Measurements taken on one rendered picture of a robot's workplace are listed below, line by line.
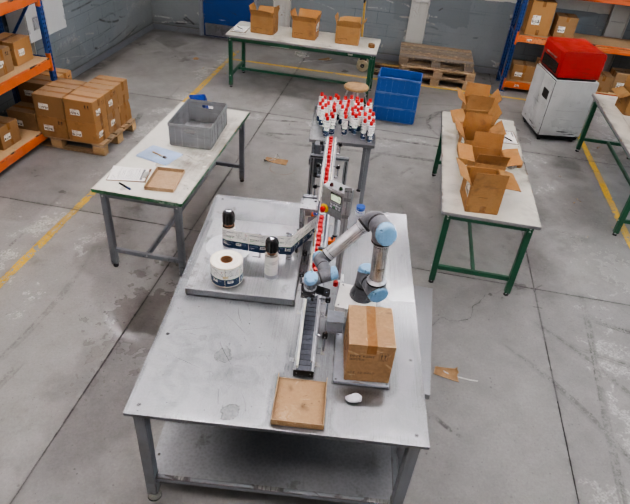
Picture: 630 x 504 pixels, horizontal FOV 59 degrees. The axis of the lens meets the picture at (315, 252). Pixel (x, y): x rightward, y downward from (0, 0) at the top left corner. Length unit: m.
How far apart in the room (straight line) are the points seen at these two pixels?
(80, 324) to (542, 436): 3.47
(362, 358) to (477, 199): 2.19
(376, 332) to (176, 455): 1.40
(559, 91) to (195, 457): 6.59
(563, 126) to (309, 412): 6.47
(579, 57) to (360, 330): 6.01
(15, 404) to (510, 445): 3.29
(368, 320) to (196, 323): 1.02
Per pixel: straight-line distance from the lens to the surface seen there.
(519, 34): 9.93
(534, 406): 4.43
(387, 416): 2.96
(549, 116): 8.41
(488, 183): 4.63
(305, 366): 3.04
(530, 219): 4.89
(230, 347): 3.19
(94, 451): 3.91
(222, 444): 3.54
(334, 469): 3.47
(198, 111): 5.76
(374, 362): 2.94
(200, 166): 4.96
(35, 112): 7.21
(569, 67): 8.25
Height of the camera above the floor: 3.14
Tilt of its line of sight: 37 degrees down
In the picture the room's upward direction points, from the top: 5 degrees clockwise
